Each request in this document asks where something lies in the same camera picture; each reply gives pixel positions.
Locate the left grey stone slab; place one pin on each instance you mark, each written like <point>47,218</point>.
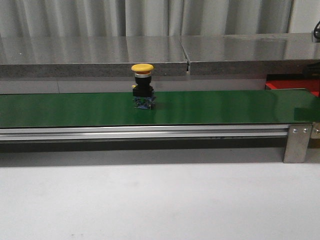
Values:
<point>94,56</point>

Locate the steel conveyor support bracket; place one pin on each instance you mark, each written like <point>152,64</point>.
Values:
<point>297,143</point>

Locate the brass end bracket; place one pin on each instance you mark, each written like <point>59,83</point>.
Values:
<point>315,136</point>

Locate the red plastic tray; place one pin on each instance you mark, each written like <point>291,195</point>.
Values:
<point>293,81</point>

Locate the right grey stone slab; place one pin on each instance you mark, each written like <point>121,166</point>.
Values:
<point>257,54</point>

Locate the grey pleated curtain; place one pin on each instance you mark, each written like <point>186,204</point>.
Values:
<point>113,18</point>

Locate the yellow mushroom push button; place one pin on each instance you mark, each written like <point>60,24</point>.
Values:
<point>143,93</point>

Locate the aluminium conveyor side rail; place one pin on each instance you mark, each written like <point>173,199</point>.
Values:
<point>143,132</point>

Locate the green conveyor belt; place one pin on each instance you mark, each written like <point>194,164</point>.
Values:
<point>281,106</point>

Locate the grey stone slab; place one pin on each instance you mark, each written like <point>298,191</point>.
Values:
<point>257,54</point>
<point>94,56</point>

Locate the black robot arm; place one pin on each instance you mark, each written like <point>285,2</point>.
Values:
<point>312,71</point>

